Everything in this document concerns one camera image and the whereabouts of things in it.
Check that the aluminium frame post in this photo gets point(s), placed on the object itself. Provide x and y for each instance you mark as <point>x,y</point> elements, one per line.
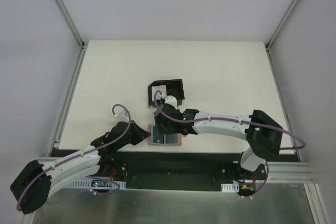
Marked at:
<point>70,23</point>
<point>282,23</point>

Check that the white cable duct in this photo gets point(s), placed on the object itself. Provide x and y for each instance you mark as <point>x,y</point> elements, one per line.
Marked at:
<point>88,183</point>
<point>230,188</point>

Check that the tan leather card holder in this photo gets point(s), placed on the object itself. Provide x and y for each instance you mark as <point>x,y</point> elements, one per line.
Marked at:
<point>156,140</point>

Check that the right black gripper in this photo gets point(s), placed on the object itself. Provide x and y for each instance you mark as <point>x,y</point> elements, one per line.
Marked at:
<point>165,128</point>

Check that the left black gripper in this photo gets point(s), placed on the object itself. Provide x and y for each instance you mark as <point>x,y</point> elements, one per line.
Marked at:
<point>137,135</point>

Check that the aluminium cross rail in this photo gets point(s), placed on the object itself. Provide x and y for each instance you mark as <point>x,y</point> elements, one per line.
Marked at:
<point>291,172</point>

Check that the left aluminium frame post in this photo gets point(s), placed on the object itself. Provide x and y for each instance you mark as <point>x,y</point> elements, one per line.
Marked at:
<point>70,23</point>

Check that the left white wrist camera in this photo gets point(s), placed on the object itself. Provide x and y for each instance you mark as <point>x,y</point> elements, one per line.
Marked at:
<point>122,116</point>

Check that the black card tray box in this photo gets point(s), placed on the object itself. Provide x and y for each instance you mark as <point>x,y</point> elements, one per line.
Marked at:
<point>172,87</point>

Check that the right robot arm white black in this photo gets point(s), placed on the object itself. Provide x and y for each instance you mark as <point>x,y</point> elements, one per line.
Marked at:
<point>259,130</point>

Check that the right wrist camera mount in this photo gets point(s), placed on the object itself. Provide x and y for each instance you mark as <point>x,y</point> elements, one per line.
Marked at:
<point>168,99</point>

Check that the left table side rail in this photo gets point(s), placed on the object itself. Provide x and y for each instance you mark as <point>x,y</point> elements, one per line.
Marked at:
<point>56,136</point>

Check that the right aluminium frame post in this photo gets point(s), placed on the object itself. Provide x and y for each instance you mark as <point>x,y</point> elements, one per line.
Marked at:
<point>282,23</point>

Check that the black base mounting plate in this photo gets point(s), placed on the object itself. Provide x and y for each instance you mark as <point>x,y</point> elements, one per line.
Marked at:
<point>175,171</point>

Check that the left white cable duct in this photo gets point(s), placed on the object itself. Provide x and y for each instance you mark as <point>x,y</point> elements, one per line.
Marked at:
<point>88,183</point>

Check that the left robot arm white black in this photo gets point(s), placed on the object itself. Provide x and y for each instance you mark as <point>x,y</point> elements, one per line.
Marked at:
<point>37,182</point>

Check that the right white cable duct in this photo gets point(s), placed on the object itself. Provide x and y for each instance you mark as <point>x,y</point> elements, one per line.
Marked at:
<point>230,188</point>

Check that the white cards stack in tray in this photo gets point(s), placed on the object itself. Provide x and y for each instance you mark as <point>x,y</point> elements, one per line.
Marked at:
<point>159,92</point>

